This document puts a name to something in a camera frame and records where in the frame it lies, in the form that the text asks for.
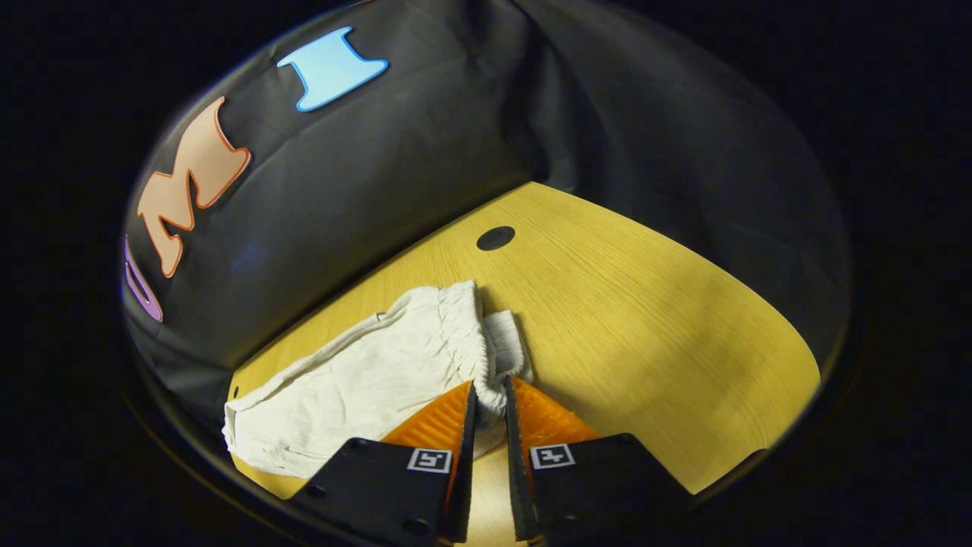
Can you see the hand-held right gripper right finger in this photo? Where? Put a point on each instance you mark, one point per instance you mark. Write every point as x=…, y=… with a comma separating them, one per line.
x=518, y=471

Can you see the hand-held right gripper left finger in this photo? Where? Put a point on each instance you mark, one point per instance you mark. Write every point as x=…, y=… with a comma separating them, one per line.
x=465, y=471

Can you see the white jeans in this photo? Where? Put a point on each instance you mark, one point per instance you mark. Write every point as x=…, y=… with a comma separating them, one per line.
x=364, y=380

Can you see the black backdrop cloth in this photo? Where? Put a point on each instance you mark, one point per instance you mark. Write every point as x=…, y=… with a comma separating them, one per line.
x=380, y=175

